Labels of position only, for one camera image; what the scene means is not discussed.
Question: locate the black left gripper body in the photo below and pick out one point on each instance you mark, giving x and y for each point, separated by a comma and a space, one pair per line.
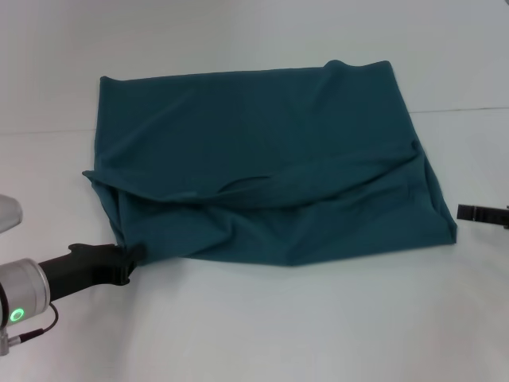
79, 268

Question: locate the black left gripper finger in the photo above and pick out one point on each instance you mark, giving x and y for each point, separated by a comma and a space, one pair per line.
123, 274
133, 254

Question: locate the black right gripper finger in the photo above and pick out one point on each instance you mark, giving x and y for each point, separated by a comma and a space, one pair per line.
481, 213

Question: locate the teal t-shirt with FREE print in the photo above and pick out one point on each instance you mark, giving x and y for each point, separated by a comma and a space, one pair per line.
258, 159

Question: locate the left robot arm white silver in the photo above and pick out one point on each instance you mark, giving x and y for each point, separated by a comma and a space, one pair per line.
24, 292

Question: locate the silver black wrist camera box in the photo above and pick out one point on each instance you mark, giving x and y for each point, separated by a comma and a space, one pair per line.
8, 213

